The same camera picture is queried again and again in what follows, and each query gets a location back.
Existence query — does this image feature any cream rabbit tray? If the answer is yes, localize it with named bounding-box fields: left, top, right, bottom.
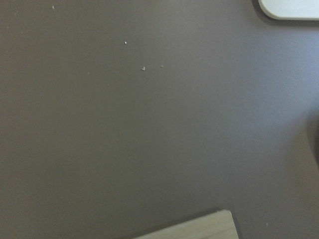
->
left=258, top=0, right=319, bottom=20

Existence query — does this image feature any bamboo cutting board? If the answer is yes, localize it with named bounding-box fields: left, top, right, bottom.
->
left=139, top=210, right=239, bottom=239

